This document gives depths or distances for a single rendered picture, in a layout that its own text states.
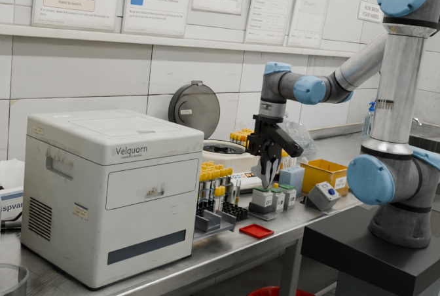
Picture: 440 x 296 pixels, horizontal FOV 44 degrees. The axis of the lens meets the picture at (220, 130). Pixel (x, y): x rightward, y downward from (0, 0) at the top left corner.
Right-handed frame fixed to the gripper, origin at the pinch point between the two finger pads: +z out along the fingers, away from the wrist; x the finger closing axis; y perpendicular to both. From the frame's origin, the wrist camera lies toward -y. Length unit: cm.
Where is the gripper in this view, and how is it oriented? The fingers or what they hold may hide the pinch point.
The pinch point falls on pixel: (268, 185)
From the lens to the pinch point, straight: 160.4
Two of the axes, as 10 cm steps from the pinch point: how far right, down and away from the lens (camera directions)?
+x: -6.1, 0.8, -7.9
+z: -1.2, 9.7, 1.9
